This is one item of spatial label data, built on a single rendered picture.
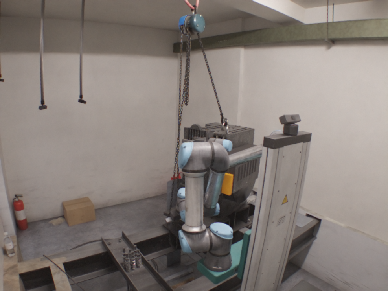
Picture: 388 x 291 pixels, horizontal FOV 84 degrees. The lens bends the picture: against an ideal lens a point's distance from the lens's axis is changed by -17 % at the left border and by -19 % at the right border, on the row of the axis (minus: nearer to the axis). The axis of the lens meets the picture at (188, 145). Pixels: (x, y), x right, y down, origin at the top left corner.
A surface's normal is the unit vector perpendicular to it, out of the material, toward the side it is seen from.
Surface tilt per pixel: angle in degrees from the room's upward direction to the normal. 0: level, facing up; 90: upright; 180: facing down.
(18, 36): 90
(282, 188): 90
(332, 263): 90
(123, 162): 90
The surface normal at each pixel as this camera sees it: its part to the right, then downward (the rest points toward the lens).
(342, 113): -0.81, 0.11
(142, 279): 0.04, -0.97
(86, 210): 0.61, 0.21
